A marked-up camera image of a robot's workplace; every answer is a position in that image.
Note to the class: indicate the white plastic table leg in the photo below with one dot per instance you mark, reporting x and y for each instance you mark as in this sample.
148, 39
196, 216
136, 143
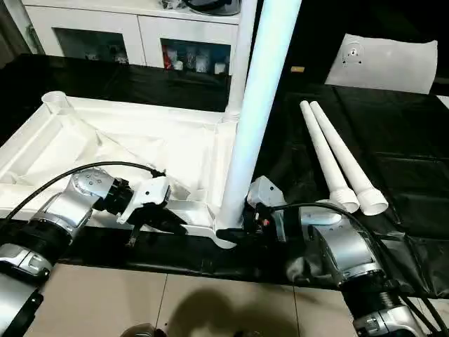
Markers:
238, 56
263, 91
347, 154
326, 151

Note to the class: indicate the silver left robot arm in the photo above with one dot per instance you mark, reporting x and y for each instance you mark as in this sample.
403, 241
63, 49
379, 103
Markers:
66, 210

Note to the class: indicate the white plastic table top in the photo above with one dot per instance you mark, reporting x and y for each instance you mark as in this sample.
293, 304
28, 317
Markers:
140, 140

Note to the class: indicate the small yellow label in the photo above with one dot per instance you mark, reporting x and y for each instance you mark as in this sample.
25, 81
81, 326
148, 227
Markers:
298, 69

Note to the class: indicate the black work mat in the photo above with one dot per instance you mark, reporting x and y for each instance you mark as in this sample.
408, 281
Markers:
414, 175

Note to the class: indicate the white cabinet with glass doors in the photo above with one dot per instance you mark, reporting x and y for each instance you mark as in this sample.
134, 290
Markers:
105, 28

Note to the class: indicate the white flat panel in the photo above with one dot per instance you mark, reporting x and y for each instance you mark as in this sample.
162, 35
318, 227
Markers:
389, 63

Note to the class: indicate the grey curtain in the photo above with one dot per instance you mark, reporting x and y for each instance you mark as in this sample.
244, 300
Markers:
14, 28

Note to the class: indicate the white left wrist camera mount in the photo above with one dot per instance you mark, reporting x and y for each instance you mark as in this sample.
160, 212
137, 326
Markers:
149, 191

